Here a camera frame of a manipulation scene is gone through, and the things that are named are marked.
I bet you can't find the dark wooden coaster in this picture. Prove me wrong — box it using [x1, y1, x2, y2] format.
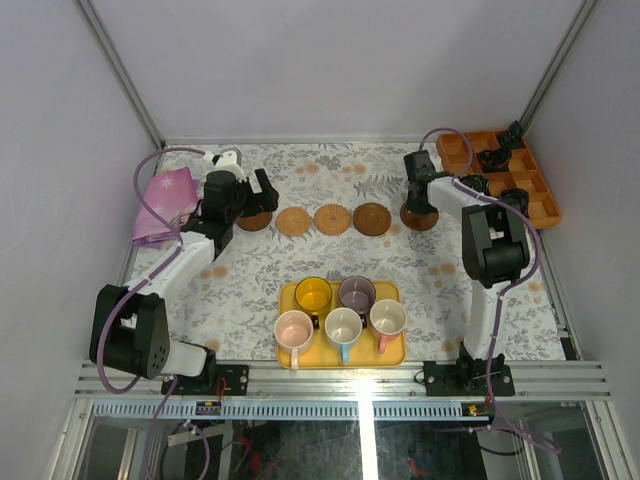
[237, 212, 273, 232]

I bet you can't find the brown wooden coaster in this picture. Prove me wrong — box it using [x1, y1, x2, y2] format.
[353, 202, 392, 237]
[400, 202, 439, 232]

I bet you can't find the woven rattan coaster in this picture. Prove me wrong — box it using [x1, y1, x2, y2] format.
[276, 207, 312, 237]
[313, 204, 352, 236]

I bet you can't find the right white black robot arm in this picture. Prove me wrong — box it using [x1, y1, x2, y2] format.
[404, 150, 530, 395]

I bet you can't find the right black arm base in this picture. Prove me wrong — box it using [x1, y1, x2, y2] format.
[423, 350, 515, 397]

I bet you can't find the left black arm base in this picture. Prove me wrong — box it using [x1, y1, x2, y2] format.
[172, 347, 250, 401]

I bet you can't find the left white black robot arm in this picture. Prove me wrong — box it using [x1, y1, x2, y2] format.
[90, 168, 279, 395]

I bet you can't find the yellow glass cup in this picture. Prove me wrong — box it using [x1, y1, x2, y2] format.
[294, 277, 333, 315]

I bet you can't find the pink purple folded cloth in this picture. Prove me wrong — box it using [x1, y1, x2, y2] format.
[132, 167, 200, 248]

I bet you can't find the black green wrapped item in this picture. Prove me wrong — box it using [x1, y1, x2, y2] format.
[459, 173, 491, 196]

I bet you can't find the orange compartment tray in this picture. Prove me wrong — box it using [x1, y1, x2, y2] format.
[465, 130, 562, 229]

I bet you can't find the black wrapped item top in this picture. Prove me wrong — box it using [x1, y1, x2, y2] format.
[497, 120, 525, 150]

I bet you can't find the black wrapped item bottom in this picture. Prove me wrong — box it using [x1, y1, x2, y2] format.
[498, 188, 529, 218]

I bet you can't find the purple mug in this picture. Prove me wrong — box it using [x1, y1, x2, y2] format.
[338, 276, 376, 314]

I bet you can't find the yellow plastic tray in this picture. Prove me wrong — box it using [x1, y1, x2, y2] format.
[274, 277, 408, 370]

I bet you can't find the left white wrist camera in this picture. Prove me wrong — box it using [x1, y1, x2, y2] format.
[203, 148, 247, 182]

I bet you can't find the blue handled white mug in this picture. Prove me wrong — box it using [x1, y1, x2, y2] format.
[324, 307, 363, 365]

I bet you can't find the aluminium front rail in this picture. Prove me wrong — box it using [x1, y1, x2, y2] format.
[74, 358, 614, 401]

